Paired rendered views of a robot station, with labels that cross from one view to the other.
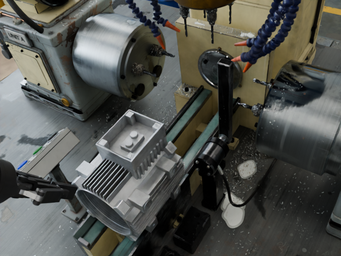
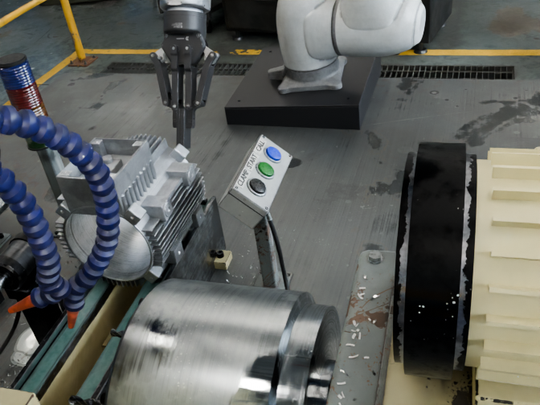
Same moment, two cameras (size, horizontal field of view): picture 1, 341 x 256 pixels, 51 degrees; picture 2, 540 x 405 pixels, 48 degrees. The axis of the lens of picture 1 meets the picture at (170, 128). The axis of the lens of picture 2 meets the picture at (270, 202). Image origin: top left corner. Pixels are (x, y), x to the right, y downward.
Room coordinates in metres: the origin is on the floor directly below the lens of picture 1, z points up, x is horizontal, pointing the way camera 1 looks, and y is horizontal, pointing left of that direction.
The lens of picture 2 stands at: (1.41, 0.04, 1.60)
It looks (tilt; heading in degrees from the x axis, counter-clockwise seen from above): 35 degrees down; 160
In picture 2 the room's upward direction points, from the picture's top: 8 degrees counter-clockwise
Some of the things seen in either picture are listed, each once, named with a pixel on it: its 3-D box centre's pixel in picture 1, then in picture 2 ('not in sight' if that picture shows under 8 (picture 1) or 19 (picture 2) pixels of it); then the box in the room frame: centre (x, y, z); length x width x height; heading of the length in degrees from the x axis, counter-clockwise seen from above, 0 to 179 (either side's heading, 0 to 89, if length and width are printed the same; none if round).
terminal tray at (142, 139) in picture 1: (133, 144); (108, 176); (0.54, 0.09, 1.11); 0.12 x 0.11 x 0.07; 139
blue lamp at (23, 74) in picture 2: not in sight; (15, 73); (0.17, 0.00, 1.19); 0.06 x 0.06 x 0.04
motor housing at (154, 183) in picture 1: (130, 180); (134, 209); (0.51, 0.12, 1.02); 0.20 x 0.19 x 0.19; 139
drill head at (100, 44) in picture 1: (109, 52); (276, 403); (1.01, 0.16, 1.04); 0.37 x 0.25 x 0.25; 50
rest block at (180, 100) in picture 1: (188, 101); not in sight; (0.91, -0.07, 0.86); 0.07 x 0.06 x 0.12; 50
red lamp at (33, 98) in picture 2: not in sight; (23, 94); (0.17, 0.00, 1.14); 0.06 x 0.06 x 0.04
